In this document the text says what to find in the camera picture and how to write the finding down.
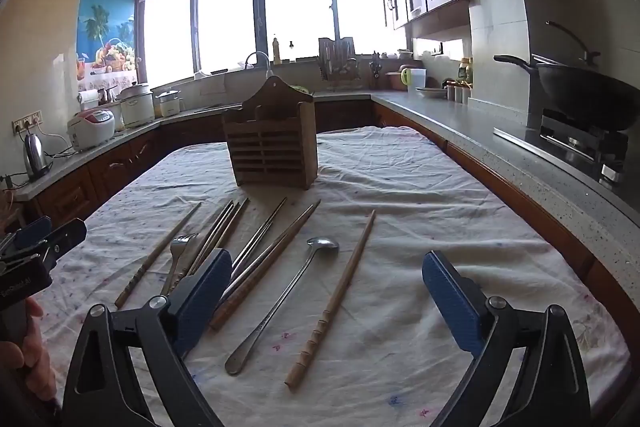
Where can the tropical print poster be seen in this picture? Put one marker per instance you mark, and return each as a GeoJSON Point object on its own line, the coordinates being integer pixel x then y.
{"type": "Point", "coordinates": [105, 22]}

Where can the metal fork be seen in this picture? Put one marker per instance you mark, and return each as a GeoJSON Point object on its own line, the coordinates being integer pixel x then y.
{"type": "Point", "coordinates": [181, 243]}

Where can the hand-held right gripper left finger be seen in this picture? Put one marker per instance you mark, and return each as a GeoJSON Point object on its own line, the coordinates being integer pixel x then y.
{"type": "Point", "coordinates": [200, 302]}

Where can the black wok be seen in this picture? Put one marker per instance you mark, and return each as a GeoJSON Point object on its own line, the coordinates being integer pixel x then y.
{"type": "Point", "coordinates": [585, 94]}

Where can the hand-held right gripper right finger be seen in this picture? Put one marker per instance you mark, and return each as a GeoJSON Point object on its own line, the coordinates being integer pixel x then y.
{"type": "Point", "coordinates": [450, 302]}

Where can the light wooden ringed chopstick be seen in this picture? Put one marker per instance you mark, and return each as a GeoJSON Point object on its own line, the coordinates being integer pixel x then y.
{"type": "Point", "coordinates": [340, 287]}

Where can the white plate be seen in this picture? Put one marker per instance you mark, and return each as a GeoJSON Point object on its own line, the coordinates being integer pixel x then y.
{"type": "Point", "coordinates": [431, 93]}

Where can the curved sink faucet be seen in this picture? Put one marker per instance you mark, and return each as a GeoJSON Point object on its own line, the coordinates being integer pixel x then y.
{"type": "Point", "coordinates": [257, 54]}

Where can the wall power outlet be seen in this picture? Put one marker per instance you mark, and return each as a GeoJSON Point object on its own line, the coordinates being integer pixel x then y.
{"type": "Point", "coordinates": [27, 122]}

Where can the pink bowl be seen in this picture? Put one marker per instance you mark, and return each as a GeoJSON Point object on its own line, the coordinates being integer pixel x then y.
{"type": "Point", "coordinates": [395, 81]}

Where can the yellow bottle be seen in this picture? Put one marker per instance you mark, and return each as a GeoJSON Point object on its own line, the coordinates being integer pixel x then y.
{"type": "Point", "coordinates": [276, 52]}

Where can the white floral tablecloth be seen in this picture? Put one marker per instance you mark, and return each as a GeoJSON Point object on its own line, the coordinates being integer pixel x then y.
{"type": "Point", "coordinates": [400, 217]}

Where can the wooden utensil holder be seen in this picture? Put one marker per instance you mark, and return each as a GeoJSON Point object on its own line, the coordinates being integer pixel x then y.
{"type": "Point", "coordinates": [270, 147]}

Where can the thin metal chopstick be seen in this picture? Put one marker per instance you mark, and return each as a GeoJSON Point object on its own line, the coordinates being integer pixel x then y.
{"type": "Point", "coordinates": [217, 224]}
{"type": "Point", "coordinates": [227, 223]}

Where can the thin brown chopstick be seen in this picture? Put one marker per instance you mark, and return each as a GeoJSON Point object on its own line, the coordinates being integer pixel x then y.
{"type": "Point", "coordinates": [237, 217]}

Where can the long metal spoon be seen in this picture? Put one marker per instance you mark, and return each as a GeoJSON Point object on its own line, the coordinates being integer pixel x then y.
{"type": "Point", "coordinates": [324, 245]}

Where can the cooking oil bottle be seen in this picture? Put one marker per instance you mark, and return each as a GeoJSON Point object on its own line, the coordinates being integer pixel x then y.
{"type": "Point", "coordinates": [465, 69]}

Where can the dish drying rack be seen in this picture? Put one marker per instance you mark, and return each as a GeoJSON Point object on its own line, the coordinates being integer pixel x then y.
{"type": "Point", "coordinates": [337, 57]}

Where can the dark wooden chopstick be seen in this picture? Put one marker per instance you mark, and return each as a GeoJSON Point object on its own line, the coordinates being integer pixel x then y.
{"type": "Point", "coordinates": [287, 241]}
{"type": "Point", "coordinates": [270, 248]}
{"type": "Point", "coordinates": [155, 257]}

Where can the dark knife block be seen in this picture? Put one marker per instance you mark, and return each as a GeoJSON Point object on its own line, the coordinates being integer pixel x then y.
{"type": "Point", "coordinates": [375, 72]}

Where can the large white rice cooker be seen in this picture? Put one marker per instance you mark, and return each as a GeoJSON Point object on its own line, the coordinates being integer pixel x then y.
{"type": "Point", "coordinates": [136, 107]}

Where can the white red rice cooker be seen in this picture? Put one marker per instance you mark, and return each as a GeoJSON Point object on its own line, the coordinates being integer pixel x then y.
{"type": "Point", "coordinates": [92, 132]}

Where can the grey kitchen counter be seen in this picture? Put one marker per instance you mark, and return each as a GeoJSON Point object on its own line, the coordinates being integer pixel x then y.
{"type": "Point", "coordinates": [475, 132]}

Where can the wooden base cabinets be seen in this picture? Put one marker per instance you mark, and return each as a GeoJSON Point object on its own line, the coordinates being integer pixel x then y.
{"type": "Point", "coordinates": [115, 167]}

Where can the white condiment jar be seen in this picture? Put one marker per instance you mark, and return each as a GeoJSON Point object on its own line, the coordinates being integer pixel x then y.
{"type": "Point", "coordinates": [466, 94]}
{"type": "Point", "coordinates": [450, 93]}
{"type": "Point", "coordinates": [458, 94]}

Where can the person's left hand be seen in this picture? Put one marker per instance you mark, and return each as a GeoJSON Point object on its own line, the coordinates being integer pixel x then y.
{"type": "Point", "coordinates": [35, 357]}

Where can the steel electric kettle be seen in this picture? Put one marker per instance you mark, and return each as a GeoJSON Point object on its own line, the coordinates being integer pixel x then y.
{"type": "Point", "coordinates": [34, 154]}

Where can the paper towel roll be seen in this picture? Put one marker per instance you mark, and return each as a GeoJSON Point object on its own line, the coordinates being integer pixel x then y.
{"type": "Point", "coordinates": [89, 99]}

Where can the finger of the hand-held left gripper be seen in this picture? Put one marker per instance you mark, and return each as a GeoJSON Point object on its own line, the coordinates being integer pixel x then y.
{"type": "Point", "coordinates": [32, 228]}
{"type": "Point", "coordinates": [67, 233]}

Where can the small white cooker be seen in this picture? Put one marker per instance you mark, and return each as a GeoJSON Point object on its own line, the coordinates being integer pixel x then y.
{"type": "Point", "coordinates": [168, 104]}

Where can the gas stove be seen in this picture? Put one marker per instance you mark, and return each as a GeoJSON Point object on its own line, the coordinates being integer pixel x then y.
{"type": "Point", "coordinates": [575, 137]}

